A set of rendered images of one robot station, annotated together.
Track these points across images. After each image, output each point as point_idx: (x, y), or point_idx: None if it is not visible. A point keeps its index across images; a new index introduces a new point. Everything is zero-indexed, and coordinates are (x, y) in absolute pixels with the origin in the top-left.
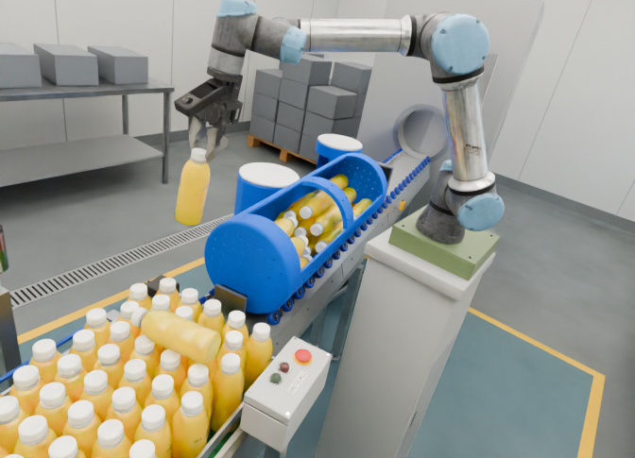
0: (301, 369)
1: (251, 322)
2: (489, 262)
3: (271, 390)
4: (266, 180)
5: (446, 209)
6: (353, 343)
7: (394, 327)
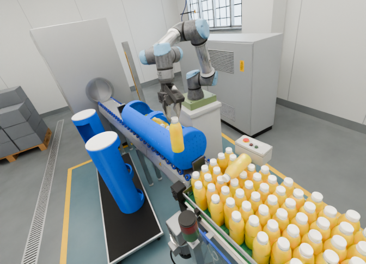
0: (251, 141)
1: None
2: None
3: (261, 148)
4: (108, 141)
5: (199, 87)
6: None
7: (208, 131)
